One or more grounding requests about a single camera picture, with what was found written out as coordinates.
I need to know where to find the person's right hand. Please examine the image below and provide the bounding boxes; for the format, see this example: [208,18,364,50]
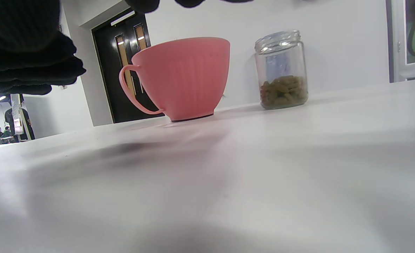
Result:
[0,0,254,99]

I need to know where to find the pink plastic salad bowl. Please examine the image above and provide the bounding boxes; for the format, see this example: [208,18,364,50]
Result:
[119,37,231,123]

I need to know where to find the clear glass storage jar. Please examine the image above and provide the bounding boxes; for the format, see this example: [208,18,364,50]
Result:
[254,30,309,110]

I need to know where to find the pile of raisins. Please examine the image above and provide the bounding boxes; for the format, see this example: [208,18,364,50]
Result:
[260,75,308,109]

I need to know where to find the black double door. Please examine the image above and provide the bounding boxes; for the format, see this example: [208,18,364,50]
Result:
[91,9,166,123]

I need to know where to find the white rectangular sign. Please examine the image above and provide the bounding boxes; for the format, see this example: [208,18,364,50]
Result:
[110,11,136,26]

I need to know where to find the metal framed glass panel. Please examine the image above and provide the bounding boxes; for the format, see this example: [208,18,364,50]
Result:
[386,0,415,83]

